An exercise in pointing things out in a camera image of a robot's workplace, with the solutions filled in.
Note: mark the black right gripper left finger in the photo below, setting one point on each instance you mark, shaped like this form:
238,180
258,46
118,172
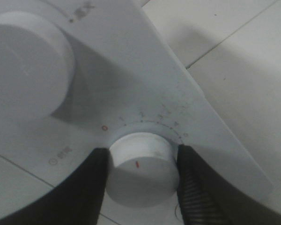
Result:
75,201

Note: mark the white microwave oven body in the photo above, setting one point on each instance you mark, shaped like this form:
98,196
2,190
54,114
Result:
126,80

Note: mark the upper white power knob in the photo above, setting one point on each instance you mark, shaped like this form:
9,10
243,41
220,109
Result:
37,65

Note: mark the white timer knob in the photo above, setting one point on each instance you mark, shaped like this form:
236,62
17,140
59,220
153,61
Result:
142,170

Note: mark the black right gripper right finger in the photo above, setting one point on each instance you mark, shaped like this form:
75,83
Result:
206,198

